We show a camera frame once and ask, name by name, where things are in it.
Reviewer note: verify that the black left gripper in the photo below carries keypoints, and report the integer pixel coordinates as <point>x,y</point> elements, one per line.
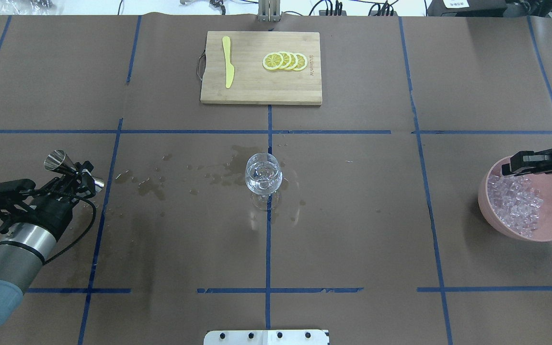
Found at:
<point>50,212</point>

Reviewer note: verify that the steel double jigger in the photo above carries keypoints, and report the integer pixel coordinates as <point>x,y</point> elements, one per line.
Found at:
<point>59,162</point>

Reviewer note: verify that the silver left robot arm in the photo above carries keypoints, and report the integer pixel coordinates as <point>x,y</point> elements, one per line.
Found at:
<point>24,251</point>

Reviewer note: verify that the clear ice cubes pile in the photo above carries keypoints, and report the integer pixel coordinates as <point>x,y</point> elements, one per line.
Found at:
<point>516,201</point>

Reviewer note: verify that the clear wine glass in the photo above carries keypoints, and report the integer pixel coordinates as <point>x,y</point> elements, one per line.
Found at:
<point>264,177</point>

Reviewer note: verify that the pink plastic bowl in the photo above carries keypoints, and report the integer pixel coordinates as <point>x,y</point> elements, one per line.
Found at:
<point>542,181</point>

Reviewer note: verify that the bamboo cutting board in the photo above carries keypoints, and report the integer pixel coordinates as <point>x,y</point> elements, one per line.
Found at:
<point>252,83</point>

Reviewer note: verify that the yellow plastic knife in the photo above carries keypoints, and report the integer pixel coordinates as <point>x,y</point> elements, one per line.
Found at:
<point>229,67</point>

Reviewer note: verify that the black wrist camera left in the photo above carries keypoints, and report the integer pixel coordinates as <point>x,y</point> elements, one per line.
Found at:
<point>13,194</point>

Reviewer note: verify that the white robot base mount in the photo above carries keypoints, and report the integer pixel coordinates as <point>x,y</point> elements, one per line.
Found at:
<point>268,337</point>

